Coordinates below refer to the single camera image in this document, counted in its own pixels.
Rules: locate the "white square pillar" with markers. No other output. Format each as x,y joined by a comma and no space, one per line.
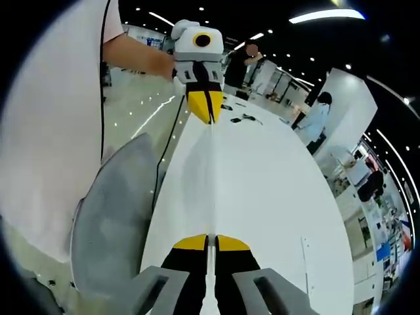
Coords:
348,108

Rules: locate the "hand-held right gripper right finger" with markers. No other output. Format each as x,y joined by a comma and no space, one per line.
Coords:
236,282

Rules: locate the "grey mesh office chair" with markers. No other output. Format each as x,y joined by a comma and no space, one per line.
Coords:
115,213

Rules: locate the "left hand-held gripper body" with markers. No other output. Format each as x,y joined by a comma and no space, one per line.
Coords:
200,50

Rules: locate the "clear food packaging bag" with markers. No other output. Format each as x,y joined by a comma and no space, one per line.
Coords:
212,180

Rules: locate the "person in white shirt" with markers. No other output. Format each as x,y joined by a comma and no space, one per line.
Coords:
49,131

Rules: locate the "small black device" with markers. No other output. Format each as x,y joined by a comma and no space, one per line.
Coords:
248,116
235,119
226,107

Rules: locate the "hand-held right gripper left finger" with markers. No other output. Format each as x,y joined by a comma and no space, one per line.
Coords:
187,279

